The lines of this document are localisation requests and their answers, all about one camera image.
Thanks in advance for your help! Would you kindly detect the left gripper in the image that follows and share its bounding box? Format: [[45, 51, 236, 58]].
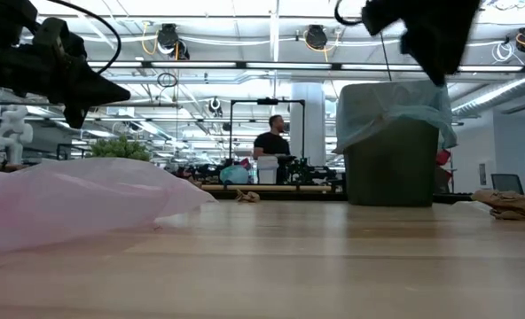
[[0, 17, 131, 130]]

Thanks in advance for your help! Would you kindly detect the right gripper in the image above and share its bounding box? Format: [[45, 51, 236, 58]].
[[361, 0, 482, 87]]

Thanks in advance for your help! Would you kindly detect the pink trash bag blue drawstring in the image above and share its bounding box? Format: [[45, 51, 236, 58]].
[[0, 157, 218, 254]]

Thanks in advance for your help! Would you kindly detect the dark grey trash bin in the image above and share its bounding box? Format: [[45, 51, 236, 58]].
[[344, 115, 440, 207]]

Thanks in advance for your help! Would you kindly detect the green succulent in white pot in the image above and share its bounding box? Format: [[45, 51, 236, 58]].
[[88, 135, 152, 162]]

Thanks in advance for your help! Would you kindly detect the grey office chair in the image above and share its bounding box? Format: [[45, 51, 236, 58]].
[[490, 173, 525, 196]]

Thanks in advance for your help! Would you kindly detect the person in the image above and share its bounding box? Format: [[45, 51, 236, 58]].
[[252, 113, 293, 185]]

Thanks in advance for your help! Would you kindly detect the small crumpled brown paper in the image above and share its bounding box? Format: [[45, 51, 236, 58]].
[[234, 189, 262, 204]]

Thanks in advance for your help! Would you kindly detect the white bucket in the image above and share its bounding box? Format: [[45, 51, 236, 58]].
[[256, 155, 280, 185]]

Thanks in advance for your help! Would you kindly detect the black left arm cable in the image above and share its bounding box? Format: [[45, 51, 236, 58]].
[[44, 0, 122, 75]]

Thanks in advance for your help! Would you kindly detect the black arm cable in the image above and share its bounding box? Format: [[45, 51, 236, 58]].
[[44, 0, 122, 75], [333, 0, 365, 27]]

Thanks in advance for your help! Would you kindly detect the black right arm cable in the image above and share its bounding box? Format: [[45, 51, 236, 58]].
[[333, 0, 365, 27]]

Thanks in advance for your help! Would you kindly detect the black gantry frame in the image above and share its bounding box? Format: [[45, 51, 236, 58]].
[[229, 97, 307, 185]]

